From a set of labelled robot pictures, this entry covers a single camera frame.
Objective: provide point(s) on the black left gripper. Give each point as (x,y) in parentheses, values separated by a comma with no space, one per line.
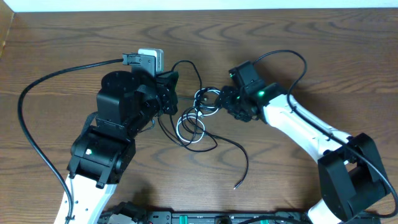
(169,93)

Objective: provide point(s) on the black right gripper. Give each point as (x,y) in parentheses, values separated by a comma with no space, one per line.
(226,98)

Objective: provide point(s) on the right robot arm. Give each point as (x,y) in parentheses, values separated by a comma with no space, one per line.
(352,176)

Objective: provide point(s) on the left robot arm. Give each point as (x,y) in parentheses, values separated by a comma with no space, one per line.
(126,103)

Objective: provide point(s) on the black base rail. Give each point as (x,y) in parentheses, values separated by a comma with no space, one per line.
(127,212)

